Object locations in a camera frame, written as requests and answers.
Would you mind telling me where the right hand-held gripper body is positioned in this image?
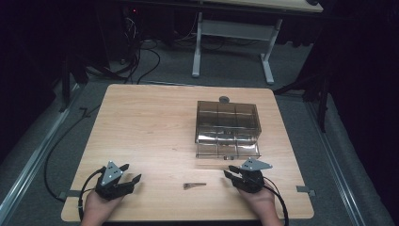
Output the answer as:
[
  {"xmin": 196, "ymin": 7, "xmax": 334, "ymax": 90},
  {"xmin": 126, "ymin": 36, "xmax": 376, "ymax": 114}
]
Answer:
[{"xmin": 234, "ymin": 157, "xmax": 273, "ymax": 194}]

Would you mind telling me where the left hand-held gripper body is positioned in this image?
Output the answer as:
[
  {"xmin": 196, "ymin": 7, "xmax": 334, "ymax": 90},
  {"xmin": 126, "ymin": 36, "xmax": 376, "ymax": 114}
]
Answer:
[{"xmin": 94, "ymin": 160, "xmax": 136, "ymax": 202}]

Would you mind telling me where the brown transparent drawer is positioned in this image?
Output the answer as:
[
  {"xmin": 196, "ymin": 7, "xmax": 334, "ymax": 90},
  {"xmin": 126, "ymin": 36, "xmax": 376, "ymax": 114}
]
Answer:
[{"xmin": 195, "ymin": 140, "xmax": 262, "ymax": 160}]

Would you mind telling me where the brown transparent drawer box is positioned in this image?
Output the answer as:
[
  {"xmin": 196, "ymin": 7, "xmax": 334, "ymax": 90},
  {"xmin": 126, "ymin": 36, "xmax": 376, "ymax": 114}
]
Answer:
[{"xmin": 195, "ymin": 100, "xmax": 263, "ymax": 145}]

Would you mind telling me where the person's left hand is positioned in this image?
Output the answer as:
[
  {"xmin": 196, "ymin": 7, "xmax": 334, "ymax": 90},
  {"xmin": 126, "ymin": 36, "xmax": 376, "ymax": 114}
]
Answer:
[{"xmin": 80, "ymin": 189, "xmax": 123, "ymax": 226}]

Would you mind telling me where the person's right hand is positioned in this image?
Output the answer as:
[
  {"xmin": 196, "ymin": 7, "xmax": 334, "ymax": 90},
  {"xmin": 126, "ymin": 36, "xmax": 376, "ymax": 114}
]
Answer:
[{"xmin": 239, "ymin": 187, "xmax": 283, "ymax": 226}]

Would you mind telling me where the grey tape strip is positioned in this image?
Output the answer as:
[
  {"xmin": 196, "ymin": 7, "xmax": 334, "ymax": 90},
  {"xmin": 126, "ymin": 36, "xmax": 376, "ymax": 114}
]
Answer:
[
  {"xmin": 57, "ymin": 189, "xmax": 83, "ymax": 202},
  {"xmin": 295, "ymin": 185, "xmax": 316, "ymax": 198}
]

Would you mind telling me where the dark metal stand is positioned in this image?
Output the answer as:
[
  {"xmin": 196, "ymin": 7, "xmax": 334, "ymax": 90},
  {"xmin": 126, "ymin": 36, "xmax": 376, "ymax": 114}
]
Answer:
[{"xmin": 57, "ymin": 55, "xmax": 90, "ymax": 113}]

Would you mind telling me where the black tripod stand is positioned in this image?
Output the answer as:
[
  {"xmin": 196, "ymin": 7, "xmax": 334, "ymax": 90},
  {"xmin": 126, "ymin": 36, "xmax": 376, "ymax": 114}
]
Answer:
[{"xmin": 272, "ymin": 70, "xmax": 334, "ymax": 134}]

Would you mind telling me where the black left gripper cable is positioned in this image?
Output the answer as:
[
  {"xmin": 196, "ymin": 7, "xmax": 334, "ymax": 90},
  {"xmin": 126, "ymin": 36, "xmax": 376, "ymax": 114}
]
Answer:
[{"xmin": 77, "ymin": 167, "xmax": 107, "ymax": 222}]

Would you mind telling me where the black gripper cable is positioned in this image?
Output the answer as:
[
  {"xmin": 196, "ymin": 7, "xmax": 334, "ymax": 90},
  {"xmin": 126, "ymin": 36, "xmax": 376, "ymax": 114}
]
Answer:
[
  {"xmin": 77, "ymin": 167, "xmax": 107, "ymax": 222},
  {"xmin": 263, "ymin": 176, "xmax": 290, "ymax": 226}
]

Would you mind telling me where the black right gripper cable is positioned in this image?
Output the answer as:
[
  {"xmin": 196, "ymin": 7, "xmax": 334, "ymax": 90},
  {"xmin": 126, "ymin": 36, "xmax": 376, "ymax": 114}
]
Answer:
[{"xmin": 263, "ymin": 176, "xmax": 290, "ymax": 226}]

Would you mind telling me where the long black floor cable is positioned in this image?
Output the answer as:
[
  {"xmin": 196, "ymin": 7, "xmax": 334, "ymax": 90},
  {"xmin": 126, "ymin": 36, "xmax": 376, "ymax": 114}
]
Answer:
[{"xmin": 43, "ymin": 104, "xmax": 102, "ymax": 202}]

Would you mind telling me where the aluminium floor rail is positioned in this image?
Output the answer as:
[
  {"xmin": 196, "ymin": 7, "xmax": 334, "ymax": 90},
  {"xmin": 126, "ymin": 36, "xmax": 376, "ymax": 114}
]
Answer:
[
  {"xmin": 0, "ymin": 84, "xmax": 83, "ymax": 222},
  {"xmin": 305, "ymin": 102, "xmax": 369, "ymax": 226}
]

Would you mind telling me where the bundle of black cables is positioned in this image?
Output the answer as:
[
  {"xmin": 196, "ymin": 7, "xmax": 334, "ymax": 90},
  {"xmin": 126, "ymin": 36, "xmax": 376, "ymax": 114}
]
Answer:
[{"xmin": 107, "ymin": 13, "xmax": 162, "ymax": 85}]

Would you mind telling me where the white metal desk frame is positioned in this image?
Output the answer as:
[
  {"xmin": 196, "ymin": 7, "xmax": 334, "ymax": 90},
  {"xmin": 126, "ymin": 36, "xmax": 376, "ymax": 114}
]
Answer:
[{"xmin": 191, "ymin": 11, "xmax": 284, "ymax": 86}]

